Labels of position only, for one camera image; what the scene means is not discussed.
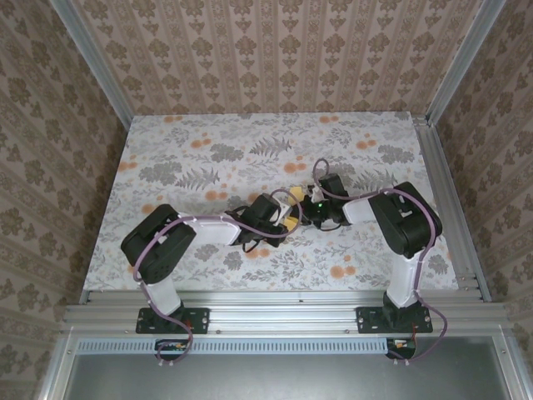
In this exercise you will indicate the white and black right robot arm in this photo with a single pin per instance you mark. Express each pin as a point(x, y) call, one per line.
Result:
point(406, 221)

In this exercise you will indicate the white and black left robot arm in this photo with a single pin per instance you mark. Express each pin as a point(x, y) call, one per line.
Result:
point(154, 246)

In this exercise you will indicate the floral printed tablecloth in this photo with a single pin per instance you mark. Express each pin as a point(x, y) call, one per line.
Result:
point(187, 146)

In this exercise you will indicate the grey metal panel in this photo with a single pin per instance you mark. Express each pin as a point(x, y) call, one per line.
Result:
point(291, 379)

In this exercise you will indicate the black connector board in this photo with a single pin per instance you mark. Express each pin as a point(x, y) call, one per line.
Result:
point(170, 349)
point(401, 349)

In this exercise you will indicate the aluminium frame rail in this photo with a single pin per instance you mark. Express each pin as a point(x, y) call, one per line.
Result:
point(283, 312)

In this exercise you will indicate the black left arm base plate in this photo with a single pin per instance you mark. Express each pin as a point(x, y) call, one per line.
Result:
point(200, 320)

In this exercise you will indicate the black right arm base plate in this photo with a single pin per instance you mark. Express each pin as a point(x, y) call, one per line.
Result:
point(366, 321)

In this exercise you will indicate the aluminium side rail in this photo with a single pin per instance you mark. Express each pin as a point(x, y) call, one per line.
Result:
point(449, 208)

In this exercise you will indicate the aluminium corner post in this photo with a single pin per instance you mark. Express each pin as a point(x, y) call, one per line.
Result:
point(462, 62)
point(96, 66)

